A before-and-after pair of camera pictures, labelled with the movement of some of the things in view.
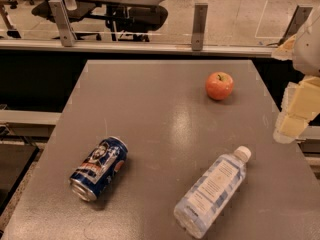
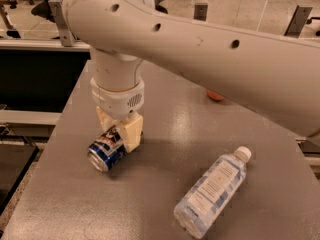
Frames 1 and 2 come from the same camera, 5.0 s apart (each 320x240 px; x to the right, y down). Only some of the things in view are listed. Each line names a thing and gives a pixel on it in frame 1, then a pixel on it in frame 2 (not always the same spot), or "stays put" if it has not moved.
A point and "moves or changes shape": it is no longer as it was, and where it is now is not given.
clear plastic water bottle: [209, 194] stays put
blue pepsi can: [99, 168] moves or changes shape
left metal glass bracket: [64, 26] stays put
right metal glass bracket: [296, 23] stays put
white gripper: [308, 52] to [116, 102]
